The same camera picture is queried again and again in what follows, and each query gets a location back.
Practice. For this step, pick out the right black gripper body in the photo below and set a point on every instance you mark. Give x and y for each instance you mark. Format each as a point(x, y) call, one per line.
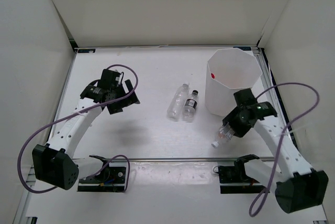
point(235, 119)

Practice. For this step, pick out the clear bottle white cap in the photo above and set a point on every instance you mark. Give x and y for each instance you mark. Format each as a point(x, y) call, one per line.
point(178, 101)

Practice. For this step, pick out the aluminium frame rail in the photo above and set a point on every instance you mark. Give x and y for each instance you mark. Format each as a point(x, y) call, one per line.
point(266, 78)

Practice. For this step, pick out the white octagonal bin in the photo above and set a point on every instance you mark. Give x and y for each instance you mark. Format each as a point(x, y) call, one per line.
point(234, 70)

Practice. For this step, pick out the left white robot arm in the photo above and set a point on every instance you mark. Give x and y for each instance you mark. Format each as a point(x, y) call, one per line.
point(54, 162)

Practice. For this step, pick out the clear bottle black cap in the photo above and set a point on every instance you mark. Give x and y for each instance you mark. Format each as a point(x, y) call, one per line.
point(189, 109)

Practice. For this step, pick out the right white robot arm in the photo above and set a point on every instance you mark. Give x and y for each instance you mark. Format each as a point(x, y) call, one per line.
point(294, 182)

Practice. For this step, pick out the bottle with blue-white label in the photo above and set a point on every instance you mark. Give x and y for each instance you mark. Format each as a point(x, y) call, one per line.
point(223, 135)

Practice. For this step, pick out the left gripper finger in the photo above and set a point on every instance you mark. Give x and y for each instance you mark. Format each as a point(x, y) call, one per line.
point(129, 85)
point(132, 99)

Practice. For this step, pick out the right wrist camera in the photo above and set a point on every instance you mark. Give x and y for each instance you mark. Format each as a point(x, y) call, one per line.
point(245, 98)

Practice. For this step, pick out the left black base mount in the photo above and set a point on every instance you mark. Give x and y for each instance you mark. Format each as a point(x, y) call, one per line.
point(104, 179)

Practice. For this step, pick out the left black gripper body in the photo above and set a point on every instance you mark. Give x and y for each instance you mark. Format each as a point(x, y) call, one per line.
point(115, 105)

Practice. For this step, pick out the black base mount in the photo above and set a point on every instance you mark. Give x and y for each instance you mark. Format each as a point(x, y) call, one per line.
point(104, 179)
point(233, 179)

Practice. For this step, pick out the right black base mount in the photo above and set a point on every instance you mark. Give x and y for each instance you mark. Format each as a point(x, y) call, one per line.
point(233, 179)

